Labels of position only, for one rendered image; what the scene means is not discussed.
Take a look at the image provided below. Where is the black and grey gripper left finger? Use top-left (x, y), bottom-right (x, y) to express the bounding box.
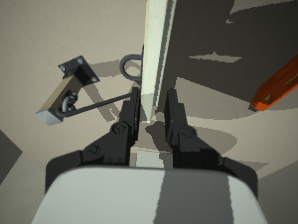
top-left (45, 87), bottom-right (141, 195)

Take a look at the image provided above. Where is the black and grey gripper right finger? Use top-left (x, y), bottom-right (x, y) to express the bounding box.
top-left (164, 89), bottom-right (258, 201)

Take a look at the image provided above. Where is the orange spirit level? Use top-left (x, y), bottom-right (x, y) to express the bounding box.
top-left (251, 54), bottom-right (298, 111)

